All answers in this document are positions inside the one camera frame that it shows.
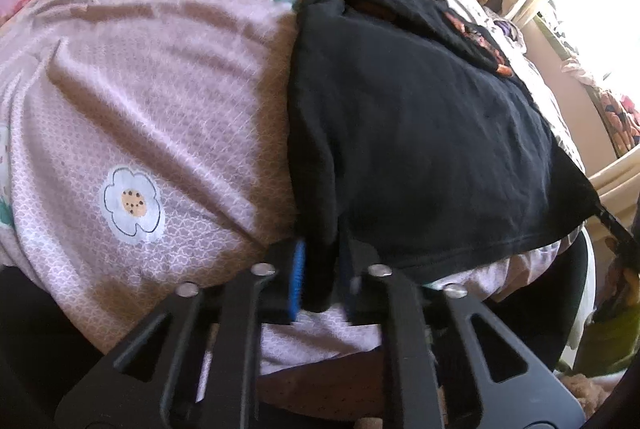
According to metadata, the black IKISS sweater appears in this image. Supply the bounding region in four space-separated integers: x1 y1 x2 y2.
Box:
288 0 599 312

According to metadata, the clutter on windowsill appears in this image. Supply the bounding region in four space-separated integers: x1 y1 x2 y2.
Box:
534 13 640 161

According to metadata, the window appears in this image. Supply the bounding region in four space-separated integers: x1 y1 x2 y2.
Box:
538 0 639 94

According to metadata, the purple cloth bundle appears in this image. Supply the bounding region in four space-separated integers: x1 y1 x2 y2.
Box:
494 19 527 53

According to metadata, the lilac strawberry print quilt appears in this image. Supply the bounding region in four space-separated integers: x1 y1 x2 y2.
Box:
0 0 586 375

